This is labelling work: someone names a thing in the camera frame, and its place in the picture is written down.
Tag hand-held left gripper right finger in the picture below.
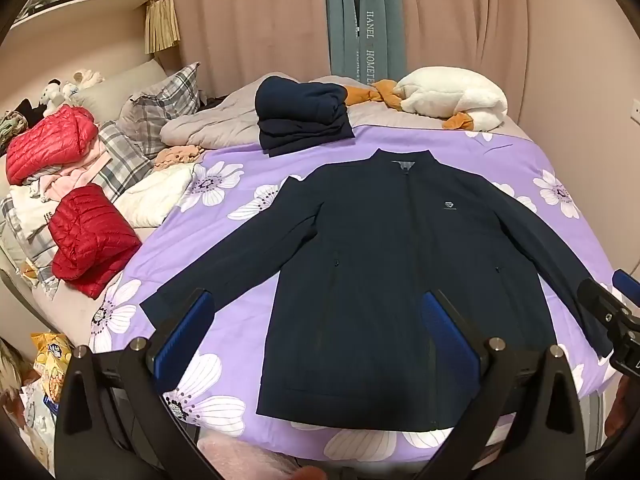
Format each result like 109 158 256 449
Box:
415 289 587 480

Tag yellow snack bag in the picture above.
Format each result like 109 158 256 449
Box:
31 332 76 403

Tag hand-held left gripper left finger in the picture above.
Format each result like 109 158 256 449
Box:
54 287 221 480

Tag cream pillow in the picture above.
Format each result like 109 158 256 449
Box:
75 59 168 112

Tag white plush goose toy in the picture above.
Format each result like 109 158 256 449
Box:
345 66 508 133

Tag teal hanging towel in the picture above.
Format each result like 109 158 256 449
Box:
325 0 407 86

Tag navy zip jacket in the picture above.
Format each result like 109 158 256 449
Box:
139 147 615 433

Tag grey plaid pillow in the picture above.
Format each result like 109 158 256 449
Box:
97 120 156 202
120 62 201 153

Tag grey quilt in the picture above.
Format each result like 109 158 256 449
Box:
160 76 531 150

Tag beige fringed cloth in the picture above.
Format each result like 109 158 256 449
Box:
145 0 181 55

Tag green knitted cloth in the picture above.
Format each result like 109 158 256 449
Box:
0 110 27 159

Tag white crumpled clothes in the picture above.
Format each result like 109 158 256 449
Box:
7 185 62 242

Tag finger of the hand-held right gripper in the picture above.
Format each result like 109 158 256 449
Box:
576 278 632 322
612 269 640 307

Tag pink clothes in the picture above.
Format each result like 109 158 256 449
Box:
30 139 113 202

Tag white plush bear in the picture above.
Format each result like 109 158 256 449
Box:
42 79 77 116

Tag pink curtain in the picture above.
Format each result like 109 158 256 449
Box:
162 0 532 106

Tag peach crumpled cloth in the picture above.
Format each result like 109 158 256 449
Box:
154 144 205 170

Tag white folded cloth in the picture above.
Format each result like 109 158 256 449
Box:
115 164 201 229

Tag red down jacket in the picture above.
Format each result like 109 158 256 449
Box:
48 184 142 301
6 105 99 186

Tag white wall shelf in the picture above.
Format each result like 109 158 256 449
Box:
0 0 163 57

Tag purple floral bedsheet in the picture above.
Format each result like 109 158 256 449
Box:
89 122 626 463

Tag stack of folded navy clothes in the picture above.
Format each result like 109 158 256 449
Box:
254 76 356 157

